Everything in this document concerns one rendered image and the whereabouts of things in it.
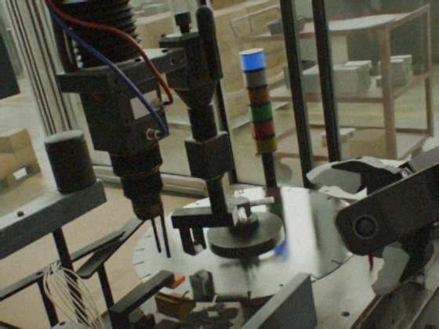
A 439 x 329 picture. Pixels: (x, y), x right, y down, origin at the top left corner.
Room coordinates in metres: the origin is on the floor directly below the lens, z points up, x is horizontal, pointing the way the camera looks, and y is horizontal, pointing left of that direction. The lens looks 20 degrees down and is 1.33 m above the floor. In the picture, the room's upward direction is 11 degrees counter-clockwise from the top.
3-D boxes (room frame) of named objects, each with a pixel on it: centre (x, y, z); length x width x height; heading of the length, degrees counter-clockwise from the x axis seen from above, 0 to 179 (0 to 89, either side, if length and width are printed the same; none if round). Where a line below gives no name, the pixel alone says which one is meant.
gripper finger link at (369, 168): (0.54, -0.15, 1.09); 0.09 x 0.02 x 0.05; 33
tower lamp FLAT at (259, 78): (1.04, -0.10, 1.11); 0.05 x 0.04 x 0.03; 48
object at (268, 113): (1.04, -0.10, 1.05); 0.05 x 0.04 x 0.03; 48
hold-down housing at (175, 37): (0.67, 0.01, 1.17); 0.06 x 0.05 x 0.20; 129
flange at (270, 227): (0.74, -0.02, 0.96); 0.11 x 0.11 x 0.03
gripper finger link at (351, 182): (0.59, -0.14, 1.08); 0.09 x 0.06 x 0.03; 33
